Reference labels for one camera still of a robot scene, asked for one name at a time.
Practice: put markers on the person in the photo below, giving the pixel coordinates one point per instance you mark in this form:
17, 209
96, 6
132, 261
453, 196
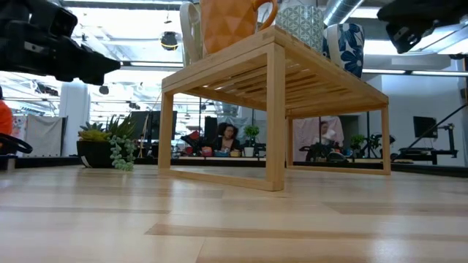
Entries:
227, 137
324, 133
4, 118

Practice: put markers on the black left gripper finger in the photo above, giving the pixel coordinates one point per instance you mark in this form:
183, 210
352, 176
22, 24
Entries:
100, 64
86, 78

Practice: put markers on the yellow-green succulent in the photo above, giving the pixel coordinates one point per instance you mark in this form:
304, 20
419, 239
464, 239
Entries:
93, 136

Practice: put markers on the black yellow dome camera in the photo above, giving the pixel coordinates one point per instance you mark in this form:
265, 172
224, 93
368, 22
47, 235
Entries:
169, 41

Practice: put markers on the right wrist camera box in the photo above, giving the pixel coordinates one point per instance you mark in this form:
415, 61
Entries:
406, 36

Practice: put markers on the spiky green aloe plant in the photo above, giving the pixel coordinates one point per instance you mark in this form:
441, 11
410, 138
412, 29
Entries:
122, 128

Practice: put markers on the blue-green rosette succulent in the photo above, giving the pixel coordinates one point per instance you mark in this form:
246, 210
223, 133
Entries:
92, 126

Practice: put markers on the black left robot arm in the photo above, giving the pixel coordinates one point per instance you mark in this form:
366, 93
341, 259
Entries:
9, 36

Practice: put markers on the grey hanging cloth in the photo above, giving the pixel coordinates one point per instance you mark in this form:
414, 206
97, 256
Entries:
45, 135

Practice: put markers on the orange faceted mug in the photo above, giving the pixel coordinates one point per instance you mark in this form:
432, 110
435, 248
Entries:
226, 25

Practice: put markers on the wooden slatted shelf riser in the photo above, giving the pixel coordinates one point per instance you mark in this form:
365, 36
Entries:
276, 109

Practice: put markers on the black planter bowl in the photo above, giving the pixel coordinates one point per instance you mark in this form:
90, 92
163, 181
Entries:
93, 153

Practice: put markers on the black computer monitor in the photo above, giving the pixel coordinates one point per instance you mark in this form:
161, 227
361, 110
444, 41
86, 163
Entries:
424, 127
156, 126
140, 126

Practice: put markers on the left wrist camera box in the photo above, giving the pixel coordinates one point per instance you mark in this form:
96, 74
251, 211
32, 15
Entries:
63, 22

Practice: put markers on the long ceiling light strip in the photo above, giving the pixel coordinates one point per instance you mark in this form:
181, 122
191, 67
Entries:
153, 64
413, 72

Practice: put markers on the black desk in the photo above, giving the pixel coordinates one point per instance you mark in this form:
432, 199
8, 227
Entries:
420, 151

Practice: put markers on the white mug teal leaf pattern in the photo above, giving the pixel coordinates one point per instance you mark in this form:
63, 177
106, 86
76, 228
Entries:
300, 25

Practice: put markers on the small leafy green plant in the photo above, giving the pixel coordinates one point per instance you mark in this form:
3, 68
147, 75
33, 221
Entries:
251, 131
357, 141

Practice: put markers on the white mug blue floral print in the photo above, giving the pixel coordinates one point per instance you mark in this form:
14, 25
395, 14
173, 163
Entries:
349, 47

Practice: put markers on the silver spiral ceiling duct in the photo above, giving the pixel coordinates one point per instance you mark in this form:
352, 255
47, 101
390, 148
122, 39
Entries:
343, 11

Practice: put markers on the pale green ribbed mug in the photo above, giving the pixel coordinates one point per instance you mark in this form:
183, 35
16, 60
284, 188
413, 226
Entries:
185, 33

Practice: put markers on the pale pink hanging cloth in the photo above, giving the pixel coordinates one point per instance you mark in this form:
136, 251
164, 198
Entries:
305, 135

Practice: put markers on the black office chair back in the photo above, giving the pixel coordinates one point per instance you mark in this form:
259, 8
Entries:
210, 131

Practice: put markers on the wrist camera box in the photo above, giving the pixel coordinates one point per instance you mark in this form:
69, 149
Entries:
406, 36
63, 22

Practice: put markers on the black round ceiling fixture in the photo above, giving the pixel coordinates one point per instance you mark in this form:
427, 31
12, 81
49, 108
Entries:
104, 90

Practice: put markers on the light blue hanging cloth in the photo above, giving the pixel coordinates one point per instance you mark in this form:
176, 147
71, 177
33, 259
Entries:
237, 122

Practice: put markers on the red fabric bag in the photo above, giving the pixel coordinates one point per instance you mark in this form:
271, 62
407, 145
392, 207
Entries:
193, 140

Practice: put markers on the small white plant pot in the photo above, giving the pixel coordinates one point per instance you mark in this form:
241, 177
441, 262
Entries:
249, 152

